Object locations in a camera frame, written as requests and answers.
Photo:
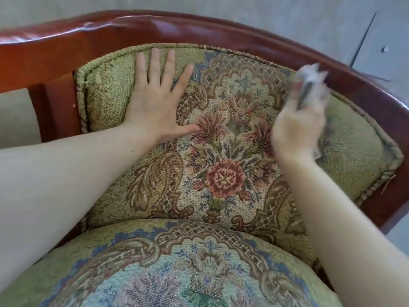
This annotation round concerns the floral tapestry chair backrest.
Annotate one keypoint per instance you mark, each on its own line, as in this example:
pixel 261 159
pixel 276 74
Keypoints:
pixel 223 147

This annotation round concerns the person's right hand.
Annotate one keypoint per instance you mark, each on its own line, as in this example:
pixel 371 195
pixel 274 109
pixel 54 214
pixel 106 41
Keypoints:
pixel 294 134

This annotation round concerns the person's left little finger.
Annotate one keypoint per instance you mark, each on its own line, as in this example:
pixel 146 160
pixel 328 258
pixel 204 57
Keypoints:
pixel 141 68

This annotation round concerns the grey white cleaning cloth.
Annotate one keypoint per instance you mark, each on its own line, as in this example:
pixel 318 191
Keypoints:
pixel 308 80

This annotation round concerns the person's left thumb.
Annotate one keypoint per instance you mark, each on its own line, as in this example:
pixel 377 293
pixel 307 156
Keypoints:
pixel 190 130

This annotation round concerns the person's left middle finger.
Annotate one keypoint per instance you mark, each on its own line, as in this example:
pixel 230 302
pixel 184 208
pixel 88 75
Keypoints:
pixel 169 68

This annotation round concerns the person's right fingers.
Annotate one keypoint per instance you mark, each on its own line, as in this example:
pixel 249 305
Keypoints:
pixel 314 116

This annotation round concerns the floral tapestry seat cushion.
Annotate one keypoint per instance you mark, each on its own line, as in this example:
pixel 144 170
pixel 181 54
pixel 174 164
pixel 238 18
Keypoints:
pixel 191 268

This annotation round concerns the person's left forearm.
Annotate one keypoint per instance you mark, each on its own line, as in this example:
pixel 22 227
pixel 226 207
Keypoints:
pixel 54 185

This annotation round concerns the person's right forearm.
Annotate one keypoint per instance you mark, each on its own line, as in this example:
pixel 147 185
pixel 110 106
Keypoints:
pixel 348 233

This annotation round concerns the person's left hand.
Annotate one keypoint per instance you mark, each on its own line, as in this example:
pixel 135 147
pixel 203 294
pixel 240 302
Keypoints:
pixel 153 108

